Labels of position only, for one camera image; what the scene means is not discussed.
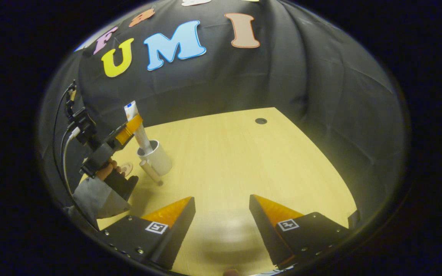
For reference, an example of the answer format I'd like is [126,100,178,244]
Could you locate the black cable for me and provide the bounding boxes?
[51,86,91,227]

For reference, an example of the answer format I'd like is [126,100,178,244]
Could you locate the black backdrop cloth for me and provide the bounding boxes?
[39,0,406,215]

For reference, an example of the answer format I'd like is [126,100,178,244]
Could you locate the white cup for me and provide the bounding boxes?
[137,140,172,186]

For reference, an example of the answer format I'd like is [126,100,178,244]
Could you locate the light wooden desktop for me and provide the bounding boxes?
[79,107,358,276]

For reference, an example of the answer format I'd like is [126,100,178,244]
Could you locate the white toothpaste tube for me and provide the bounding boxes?
[124,101,153,154]

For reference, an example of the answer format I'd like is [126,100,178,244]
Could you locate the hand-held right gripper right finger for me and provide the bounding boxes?
[249,194,354,270]

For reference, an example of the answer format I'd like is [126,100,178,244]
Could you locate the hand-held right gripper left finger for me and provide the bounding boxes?
[94,197,196,270]

